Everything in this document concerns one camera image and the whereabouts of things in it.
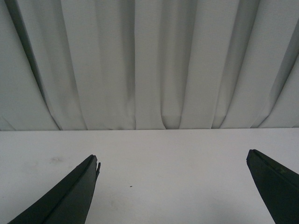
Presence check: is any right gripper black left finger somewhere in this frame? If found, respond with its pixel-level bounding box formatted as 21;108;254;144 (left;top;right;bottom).
10;155;101;224

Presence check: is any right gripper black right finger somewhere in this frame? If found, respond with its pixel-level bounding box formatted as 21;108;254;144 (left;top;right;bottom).
246;149;299;224

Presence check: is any grey pleated curtain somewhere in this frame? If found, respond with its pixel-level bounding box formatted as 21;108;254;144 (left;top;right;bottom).
0;0;299;131

